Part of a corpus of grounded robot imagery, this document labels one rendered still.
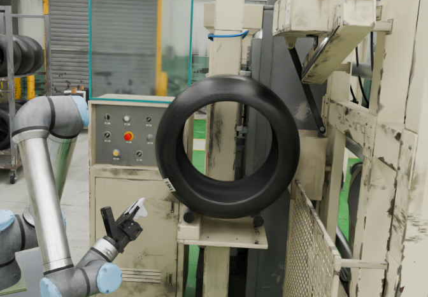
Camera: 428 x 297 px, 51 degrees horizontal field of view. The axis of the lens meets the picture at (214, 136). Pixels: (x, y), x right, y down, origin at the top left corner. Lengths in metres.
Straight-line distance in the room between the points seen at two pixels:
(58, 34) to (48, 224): 10.37
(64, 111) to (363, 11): 1.00
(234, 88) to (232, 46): 0.42
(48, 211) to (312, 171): 1.18
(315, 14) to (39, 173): 0.99
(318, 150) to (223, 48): 0.63
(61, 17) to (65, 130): 10.13
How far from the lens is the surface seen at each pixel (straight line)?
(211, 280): 2.37
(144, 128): 2.53
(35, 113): 1.56
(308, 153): 2.10
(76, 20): 11.60
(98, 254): 1.64
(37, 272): 2.15
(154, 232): 2.64
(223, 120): 2.11
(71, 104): 1.61
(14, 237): 1.97
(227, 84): 1.72
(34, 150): 1.53
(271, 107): 1.72
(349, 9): 1.42
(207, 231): 1.97
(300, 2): 1.49
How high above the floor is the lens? 1.57
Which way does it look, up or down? 11 degrees down
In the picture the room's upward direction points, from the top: 3 degrees clockwise
